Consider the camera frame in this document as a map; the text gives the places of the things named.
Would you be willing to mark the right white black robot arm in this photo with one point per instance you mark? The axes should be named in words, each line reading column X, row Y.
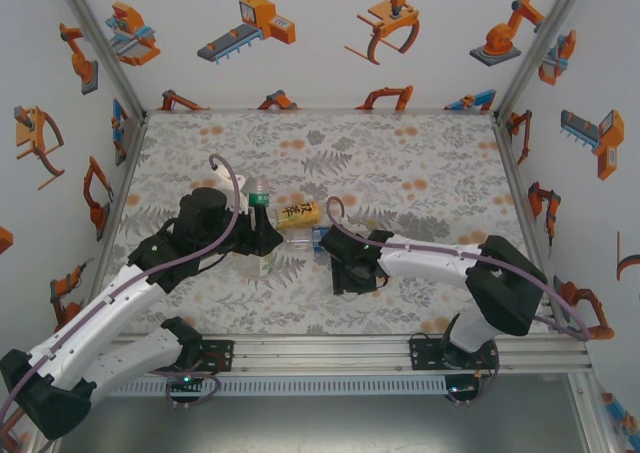
column 425, row 263

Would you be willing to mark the floral patterned tablecloth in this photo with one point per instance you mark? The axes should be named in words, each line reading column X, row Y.
column 250, row 148

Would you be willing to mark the aluminium frame leg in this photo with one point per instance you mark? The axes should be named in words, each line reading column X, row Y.
column 592, row 418

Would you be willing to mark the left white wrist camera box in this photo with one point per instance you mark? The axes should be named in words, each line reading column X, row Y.
column 235, row 188

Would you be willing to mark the aluminium frame post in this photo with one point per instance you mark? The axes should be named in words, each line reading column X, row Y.
column 540, row 48
column 103, row 48

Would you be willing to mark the aluminium profile rail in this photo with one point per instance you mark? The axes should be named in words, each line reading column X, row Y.
column 320, row 355

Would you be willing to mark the yellow label plastic bottle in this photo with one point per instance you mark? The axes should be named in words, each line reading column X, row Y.
column 297, row 215

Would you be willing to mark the aluminium table side rail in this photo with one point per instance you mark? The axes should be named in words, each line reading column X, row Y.
column 114, row 213
column 522, row 198

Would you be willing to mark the white bottle cap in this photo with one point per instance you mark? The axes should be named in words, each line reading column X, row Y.
column 351, row 297

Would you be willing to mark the green circuit board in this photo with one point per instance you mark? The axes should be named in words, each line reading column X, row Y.
column 186, row 380
column 462, row 389

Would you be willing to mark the small blue label bottle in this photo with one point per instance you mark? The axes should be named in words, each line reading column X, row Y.
column 320, row 238

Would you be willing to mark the white green label bottle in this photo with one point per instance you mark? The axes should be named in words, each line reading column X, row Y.
column 259, row 199

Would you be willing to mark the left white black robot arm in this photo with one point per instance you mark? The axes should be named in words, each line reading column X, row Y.
column 100, row 318

